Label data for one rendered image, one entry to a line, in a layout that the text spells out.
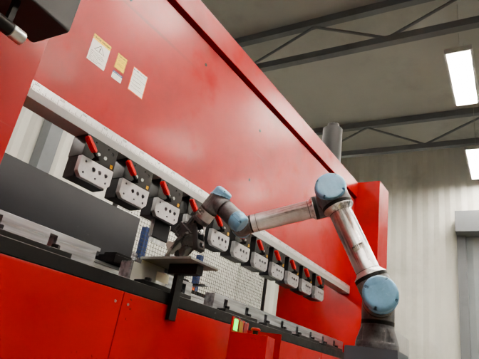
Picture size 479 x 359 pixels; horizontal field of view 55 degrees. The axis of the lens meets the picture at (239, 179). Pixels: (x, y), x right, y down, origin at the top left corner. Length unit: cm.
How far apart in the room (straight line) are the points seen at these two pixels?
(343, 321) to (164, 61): 250
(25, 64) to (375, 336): 139
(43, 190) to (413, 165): 886
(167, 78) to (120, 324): 107
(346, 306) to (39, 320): 275
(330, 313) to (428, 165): 681
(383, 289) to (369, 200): 245
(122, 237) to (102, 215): 18
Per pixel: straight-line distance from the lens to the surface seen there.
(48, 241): 170
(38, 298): 149
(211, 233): 224
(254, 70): 277
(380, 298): 163
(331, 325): 387
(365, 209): 402
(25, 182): 224
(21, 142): 674
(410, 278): 957
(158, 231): 201
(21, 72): 141
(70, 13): 113
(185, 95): 222
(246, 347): 192
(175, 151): 209
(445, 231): 973
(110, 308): 166
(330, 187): 174
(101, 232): 247
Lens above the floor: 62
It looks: 23 degrees up
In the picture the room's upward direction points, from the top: 9 degrees clockwise
